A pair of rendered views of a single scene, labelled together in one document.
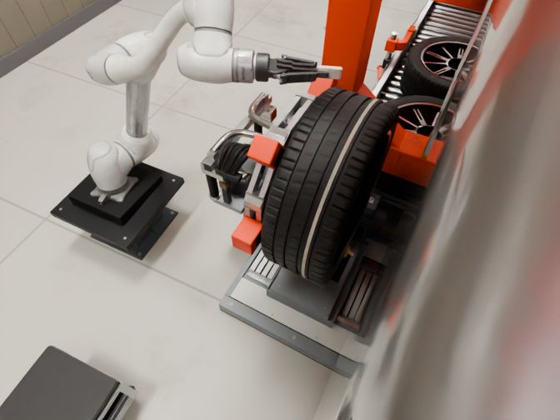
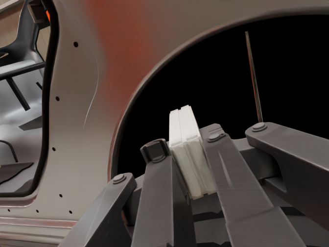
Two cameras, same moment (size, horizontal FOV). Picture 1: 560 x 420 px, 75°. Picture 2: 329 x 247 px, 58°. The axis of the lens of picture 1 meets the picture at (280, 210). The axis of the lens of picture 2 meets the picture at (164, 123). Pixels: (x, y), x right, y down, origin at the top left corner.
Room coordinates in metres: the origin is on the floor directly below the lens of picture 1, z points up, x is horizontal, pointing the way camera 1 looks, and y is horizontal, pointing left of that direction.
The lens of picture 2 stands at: (0.91, 0.03, 1.33)
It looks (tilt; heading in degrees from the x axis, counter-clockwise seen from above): 16 degrees down; 274
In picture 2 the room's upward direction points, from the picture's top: 18 degrees counter-clockwise
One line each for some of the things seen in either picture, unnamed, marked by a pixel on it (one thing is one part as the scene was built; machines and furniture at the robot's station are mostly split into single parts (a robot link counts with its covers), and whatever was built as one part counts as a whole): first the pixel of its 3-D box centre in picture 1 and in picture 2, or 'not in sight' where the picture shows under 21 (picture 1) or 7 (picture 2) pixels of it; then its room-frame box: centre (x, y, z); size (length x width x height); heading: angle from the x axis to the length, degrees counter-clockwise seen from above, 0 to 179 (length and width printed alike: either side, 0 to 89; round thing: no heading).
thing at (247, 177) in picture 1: (243, 172); not in sight; (1.21, 0.18, 0.51); 0.20 x 0.14 x 0.13; 158
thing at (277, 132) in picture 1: (290, 171); not in sight; (0.92, -0.04, 0.85); 0.54 x 0.07 x 0.54; 153
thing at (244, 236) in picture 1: (247, 235); not in sight; (0.64, 0.10, 0.85); 0.09 x 0.08 x 0.07; 153
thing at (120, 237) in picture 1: (127, 210); not in sight; (1.23, 0.87, 0.15); 0.50 x 0.50 x 0.30; 66
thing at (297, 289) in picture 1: (318, 259); not in sight; (0.84, -0.19, 0.32); 0.40 x 0.30 x 0.28; 153
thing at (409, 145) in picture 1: (403, 137); not in sight; (1.28, -0.57, 0.69); 0.52 x 0.17 x 0.35; 63
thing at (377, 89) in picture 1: (397, 65); not in sight; (2.54, -0.87, 0.28); 2.47 x 0.09 x 0.22; 153
